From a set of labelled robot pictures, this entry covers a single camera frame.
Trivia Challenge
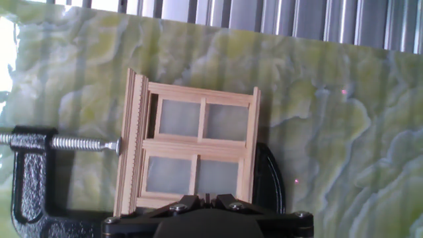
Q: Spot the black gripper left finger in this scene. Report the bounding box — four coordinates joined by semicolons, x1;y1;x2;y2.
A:
141;193;208;221

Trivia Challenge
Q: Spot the green marble pattern mat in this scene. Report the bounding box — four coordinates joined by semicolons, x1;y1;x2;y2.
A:
0;1;423;238

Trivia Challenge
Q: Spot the miniature wooden sliding window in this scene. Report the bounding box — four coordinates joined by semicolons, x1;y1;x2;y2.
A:
113;68;262;218

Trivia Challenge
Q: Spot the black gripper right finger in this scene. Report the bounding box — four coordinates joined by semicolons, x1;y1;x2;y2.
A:
208;193;266;219

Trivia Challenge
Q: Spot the black C-clamp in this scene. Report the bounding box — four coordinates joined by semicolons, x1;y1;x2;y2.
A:
0;125;287;238

